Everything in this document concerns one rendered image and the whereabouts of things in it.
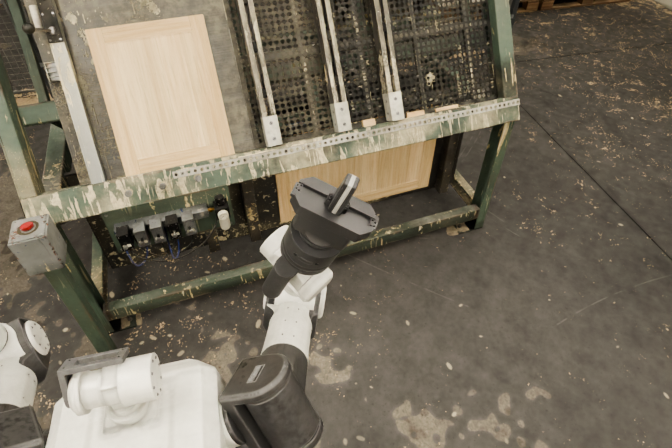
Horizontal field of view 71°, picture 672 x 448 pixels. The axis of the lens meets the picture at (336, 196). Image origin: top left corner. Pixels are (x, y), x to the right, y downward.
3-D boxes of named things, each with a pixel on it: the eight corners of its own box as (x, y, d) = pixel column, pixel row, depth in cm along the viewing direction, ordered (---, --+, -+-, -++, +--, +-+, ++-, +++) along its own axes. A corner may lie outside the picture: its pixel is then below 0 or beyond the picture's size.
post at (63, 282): (108, 368, 221) (40, 269, 170) (108, 357, 226) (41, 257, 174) (121, 364, 223) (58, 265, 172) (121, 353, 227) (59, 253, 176)
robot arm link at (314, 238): (368, 251, 62) (338, 285, 71) (386, 198, 68) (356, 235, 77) (282, 210, 61) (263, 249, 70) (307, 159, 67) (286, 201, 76)
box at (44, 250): (30, 278, 168) (6, 244, 155) (33, 253, 176) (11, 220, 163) (66, 269, 170) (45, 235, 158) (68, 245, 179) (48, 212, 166)
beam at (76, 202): (37, 224, 187) (28, 230, 177) (28, 195, 185) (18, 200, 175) (507, 119, 242) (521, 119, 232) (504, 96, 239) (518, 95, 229)
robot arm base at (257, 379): (324, 401, 87) (326, 451, 76) (261, 426, 87) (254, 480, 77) (288, 337, 82) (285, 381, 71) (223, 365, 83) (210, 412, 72)
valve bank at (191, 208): (119, 277, 190) (99, 238, 174) (118, 252, 200) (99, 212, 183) (241, 246, 202) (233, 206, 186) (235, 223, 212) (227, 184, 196)
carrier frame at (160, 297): (102, 336, 234) (28, 221, 177) (103, 169, 329) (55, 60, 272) (482, 228, 288) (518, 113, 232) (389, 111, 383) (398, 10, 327)
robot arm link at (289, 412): (321, 384, 88) (317, 444, 75) (278, 399, 89) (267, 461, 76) (295, 336, 85) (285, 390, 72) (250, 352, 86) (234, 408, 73)
